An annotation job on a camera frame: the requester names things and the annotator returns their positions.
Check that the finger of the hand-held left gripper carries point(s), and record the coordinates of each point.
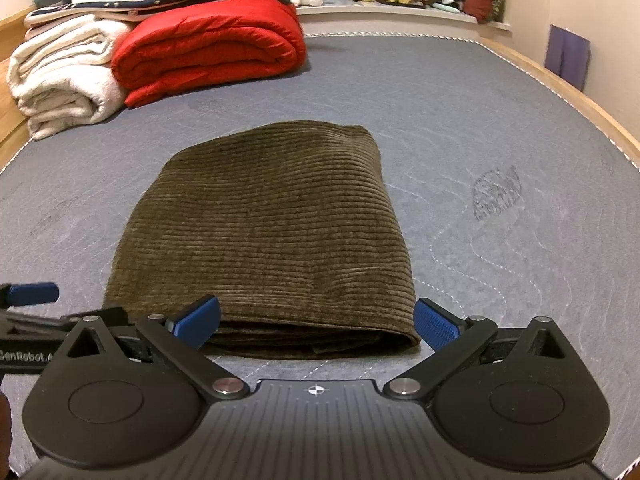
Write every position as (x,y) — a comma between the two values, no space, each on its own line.
(32,294)
(35,325)

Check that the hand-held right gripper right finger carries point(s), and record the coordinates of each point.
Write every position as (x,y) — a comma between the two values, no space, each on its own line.
(435,327)

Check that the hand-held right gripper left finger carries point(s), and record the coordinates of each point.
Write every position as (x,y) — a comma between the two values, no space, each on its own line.
(200,317)

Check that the white fleece blanket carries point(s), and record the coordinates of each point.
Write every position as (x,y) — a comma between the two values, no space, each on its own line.
(60,80)

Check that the red folded quilt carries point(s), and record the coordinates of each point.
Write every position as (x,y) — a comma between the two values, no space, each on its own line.
(210,45)

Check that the purple folded mat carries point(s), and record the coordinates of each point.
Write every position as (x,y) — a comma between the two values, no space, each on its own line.
(567,57)

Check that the navy star-patterned blanket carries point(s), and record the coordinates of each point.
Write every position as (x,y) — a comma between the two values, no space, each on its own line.
(165,1)

